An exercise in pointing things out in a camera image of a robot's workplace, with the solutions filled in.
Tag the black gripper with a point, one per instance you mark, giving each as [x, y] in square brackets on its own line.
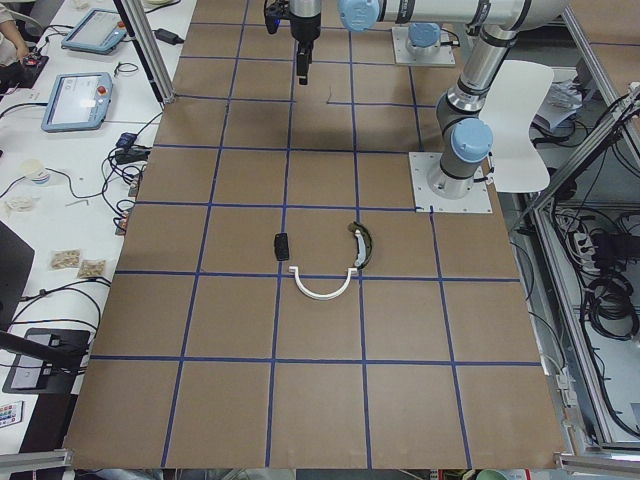
[305, 29]

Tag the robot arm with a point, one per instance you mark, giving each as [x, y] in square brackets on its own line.
[468, 140]
[305, 26]

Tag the black power adapter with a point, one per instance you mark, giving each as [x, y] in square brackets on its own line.
[168, 37]

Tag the small black flat part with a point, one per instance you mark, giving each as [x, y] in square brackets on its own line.
[281, 247]

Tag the dark green curved part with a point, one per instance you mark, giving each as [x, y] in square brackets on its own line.
[364, 244]

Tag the white curved plastic arc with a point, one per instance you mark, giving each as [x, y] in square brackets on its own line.
[324, 295]

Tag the blue teach pendant far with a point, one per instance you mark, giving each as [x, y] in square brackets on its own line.
[99, 32]

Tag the blue teach pendant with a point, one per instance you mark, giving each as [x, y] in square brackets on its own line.
[78, 102]
[99, 32]

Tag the white plastic chair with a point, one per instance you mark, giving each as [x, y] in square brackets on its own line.
[511, 104]

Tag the blue teach pendant near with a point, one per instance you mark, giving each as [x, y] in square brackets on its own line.
[78, 102]

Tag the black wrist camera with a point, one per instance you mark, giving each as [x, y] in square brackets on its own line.
[274, 13]

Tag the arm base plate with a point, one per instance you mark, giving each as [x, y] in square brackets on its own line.
[423, 44]
[435, 192]

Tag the aluminium frame post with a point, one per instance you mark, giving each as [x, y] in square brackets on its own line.
[140, 32]

